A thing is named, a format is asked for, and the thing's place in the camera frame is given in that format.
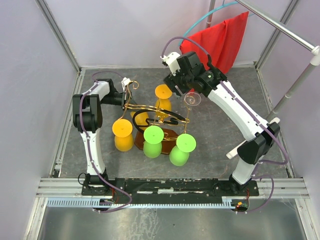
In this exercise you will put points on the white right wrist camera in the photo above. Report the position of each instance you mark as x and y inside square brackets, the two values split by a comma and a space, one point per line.
[171, 61]

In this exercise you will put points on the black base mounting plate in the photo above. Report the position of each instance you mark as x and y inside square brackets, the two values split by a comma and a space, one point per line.
[176, 190]

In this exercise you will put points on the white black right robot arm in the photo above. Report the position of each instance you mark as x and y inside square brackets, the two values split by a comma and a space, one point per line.
[259, 133]

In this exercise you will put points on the white cable duct rail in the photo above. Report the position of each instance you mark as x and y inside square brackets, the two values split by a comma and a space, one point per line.
[69, 202]

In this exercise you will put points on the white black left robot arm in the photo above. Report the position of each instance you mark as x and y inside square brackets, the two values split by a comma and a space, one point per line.
[87, 118]

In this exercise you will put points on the orange plastic goblet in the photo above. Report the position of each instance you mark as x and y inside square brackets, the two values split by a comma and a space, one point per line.
[140, 120]
[123, 138]
[163, 94]

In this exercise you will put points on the clear wine glass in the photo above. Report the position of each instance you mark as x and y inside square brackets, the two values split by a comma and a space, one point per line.
[192, 99]

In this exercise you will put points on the green plastic goblet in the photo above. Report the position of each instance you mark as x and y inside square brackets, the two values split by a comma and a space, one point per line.
[185, 144]
[153, 137]

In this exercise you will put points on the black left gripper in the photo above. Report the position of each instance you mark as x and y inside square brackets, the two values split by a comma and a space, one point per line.
[124, 100]

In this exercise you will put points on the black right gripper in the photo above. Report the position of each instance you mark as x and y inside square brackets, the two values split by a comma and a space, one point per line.
[172, 81]

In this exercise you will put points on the red cloth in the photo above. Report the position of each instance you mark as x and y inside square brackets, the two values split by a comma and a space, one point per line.
[223, 41]

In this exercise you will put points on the blue hoop tube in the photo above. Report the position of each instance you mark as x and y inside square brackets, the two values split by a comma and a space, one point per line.
[209, 14]

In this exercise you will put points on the gold wire wine glass rack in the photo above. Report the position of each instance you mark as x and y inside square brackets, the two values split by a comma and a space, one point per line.
[156, 117]

